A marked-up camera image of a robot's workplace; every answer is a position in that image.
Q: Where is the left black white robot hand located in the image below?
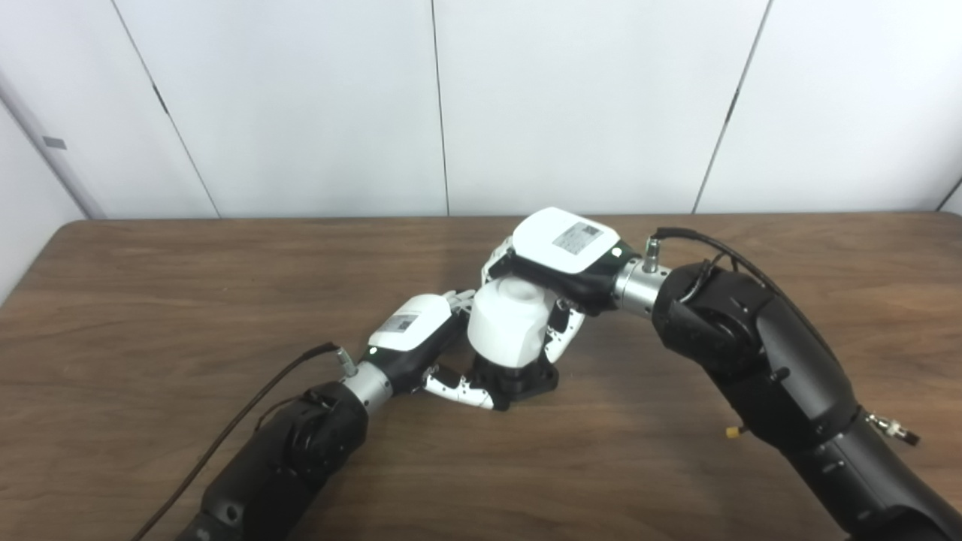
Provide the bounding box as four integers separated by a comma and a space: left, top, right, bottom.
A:
361, 289, 497, 410

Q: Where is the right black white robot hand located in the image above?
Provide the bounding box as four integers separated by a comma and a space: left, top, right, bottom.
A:
481, 207, 643, 365

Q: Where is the round white plastic piece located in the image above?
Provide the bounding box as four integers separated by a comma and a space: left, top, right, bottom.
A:
467, 275, 558, 369

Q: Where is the black flanged holder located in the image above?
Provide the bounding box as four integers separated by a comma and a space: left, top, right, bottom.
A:
470, 353, 561, 412

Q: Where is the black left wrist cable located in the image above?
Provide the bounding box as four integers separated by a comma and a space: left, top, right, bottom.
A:
129, 343, 360, 541

